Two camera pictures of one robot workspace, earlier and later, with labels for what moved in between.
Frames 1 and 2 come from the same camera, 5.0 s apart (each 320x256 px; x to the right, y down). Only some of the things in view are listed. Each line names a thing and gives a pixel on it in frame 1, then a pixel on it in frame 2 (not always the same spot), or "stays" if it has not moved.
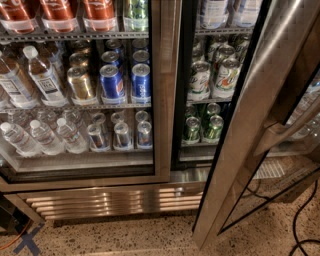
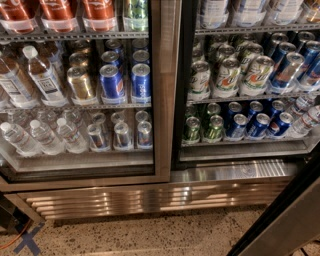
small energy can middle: [122, 137] stays
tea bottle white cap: [44, 80] stays
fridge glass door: [272, 143] to [290, 219]
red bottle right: [99, 15] stays
